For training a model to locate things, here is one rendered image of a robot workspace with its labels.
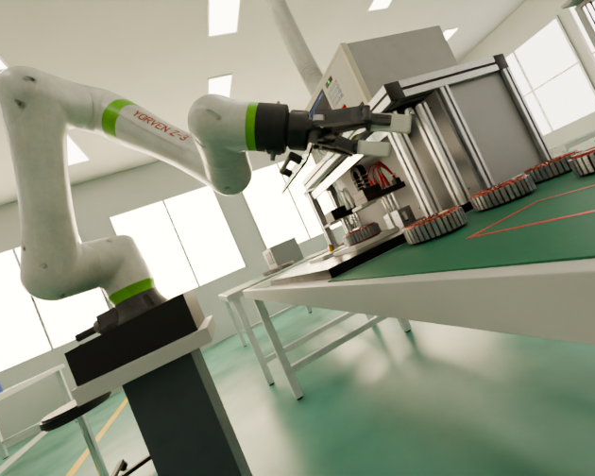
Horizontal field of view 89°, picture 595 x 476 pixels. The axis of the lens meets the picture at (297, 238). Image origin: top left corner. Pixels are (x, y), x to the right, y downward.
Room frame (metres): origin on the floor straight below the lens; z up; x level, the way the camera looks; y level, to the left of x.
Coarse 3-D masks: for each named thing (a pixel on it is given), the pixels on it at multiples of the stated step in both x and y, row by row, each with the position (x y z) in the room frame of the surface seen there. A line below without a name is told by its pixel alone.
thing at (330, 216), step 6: (336, 210) 1.12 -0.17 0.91; (342, 210) 1.13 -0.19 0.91; (348, 210) 1.13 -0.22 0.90; (360, 210) 1.17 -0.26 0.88; (330, 216) 1.13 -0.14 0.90; (336, 216) 1.11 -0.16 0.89; (342, 216) 1.12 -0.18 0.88; (354, 216) 1.17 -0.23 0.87; (330, 222) 1.15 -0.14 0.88; (336, 222) 1.12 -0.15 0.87; (354, 222) 1.19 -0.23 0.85; (360, 222) 1.15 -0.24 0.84; (324, 228) 1.16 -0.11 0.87
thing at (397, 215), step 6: (396, 210) 0.94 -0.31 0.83; (402, 210) 0.91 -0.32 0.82; (408, 210) 0.91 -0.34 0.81; (384, 216) 0.96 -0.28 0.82; (396, 216) 0.92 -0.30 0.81; (402, 216) 0.90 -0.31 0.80; (408, 216) 0.91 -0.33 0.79; (414, 216) 0.92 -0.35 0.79; (390, 222) 0.95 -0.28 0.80; (396, 222) 0.93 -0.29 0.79; (402, 222) 0.90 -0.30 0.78; (408, 222) 0.91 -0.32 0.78; (390, 228) 0.96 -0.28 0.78
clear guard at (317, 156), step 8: (384, 112) 0.76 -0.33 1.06; (344, 136) 0.80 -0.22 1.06; (352, 136) 0.83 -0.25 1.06; (360, 136) 0.86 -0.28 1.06; (368, 136) 0.90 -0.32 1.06; (312, 144) 0.69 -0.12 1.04; (304, 152) 0.76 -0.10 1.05; (312, 152) 0.82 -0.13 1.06; (320, 152) 0.85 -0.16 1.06; (328, 152) 0.88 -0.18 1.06; (304, 160) 0.70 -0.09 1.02; (312, 160) 0.89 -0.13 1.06; (320, 160) 0.93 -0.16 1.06; (296, 168) 0.80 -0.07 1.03; (296, 176) 0.76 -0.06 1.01; (288, 184) 0.83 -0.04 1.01
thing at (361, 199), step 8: (376, 184) 0.90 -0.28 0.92; (400, 184) 0.92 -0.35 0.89; (360, 192) 0.90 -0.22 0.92; (368, 192) 0.89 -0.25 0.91; (376, 192) 0.89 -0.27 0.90; (384, 192) 0.90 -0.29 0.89; (392, 192) 0.92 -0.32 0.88; (360, 200) 0.91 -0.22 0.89; (368, 200) 0.88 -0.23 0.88; (392, 200) 0.94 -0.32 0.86; (360, 208) 0.89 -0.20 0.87
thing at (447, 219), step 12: (432, 216) 0.61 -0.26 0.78; (444, 216) 0.53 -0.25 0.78; (456, 216) 0.53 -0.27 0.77; (408, 228) 0.57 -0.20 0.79; (420, 228) 0.54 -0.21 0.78; (432, 228) 0.54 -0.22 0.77; (444, 228) 0.53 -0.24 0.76; (456, 228) 0.53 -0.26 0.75; (408, 240) 0.58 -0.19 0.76; (420, 240) 0.55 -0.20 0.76
